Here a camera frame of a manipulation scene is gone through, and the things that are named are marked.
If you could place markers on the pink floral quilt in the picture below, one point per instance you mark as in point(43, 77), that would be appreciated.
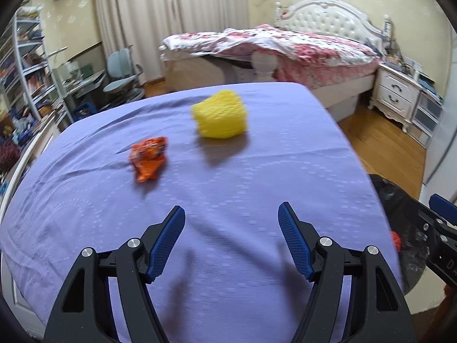
point(303, 46)

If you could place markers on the blue plastic crate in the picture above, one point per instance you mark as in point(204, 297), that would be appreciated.
point(85, 111)

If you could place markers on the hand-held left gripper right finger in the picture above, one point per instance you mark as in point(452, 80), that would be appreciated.
point(294, 243)

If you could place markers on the white nightstand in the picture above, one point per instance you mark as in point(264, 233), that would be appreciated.
point(392, 93)

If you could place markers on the white bookshelf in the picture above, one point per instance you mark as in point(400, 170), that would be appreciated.
point(25, 78)

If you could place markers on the pale green desk chair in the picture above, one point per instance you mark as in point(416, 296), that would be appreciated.
point(121, 75)

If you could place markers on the red foam fruit net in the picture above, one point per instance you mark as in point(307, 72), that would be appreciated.
point(396, 240)

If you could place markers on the stack of books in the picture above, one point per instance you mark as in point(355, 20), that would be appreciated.
point(430, 85)

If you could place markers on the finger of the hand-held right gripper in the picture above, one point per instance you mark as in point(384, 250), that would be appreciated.
point(425, 221)
point(442, 207)

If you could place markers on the white study desk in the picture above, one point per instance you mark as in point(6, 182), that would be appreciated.
point(82, 85)

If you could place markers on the lavender tablecloth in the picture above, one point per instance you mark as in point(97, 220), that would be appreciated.
point(214, 185)

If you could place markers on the clear plastic drawer unit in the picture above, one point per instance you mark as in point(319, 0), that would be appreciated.
point(426, 118)

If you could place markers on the beige curtains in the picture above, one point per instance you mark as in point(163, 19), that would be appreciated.
point(150, 18)

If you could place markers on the black bag lined trash bin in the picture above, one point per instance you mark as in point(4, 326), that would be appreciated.
point(389, 193)

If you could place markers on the orange snack wrapper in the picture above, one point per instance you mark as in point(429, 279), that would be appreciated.
point(148, 159)

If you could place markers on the grey sliding wardrobe door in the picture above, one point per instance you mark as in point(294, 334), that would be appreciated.
point(437, 157)

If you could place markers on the yellow foam fruit net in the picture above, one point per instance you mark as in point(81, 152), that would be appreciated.
point(221, 114)

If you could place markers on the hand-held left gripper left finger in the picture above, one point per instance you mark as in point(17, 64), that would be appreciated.
point(166, 246)

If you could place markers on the white bed with tufted headboard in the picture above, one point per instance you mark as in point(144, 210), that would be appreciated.
point(328, 18)

